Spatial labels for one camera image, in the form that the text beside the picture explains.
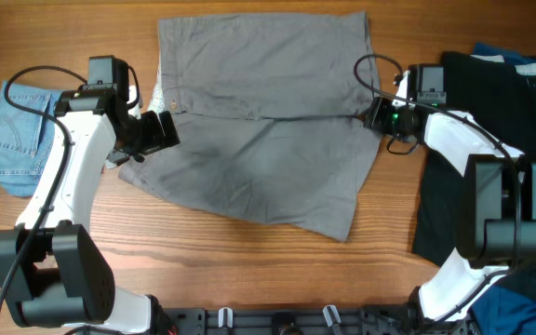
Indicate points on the grey shorts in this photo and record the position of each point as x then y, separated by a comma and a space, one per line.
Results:
267, 110

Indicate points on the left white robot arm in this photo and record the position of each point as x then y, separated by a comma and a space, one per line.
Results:
52, 275

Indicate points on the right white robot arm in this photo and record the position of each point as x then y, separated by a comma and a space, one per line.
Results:
496, 230

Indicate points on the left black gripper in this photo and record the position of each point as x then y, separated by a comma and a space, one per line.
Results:
155, 138

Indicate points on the blue garment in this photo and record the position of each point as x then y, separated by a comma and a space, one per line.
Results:
503, 310

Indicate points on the folded blue denim jeans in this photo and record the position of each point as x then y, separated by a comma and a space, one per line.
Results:
25, 143

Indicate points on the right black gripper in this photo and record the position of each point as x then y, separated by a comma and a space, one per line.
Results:
377, 116

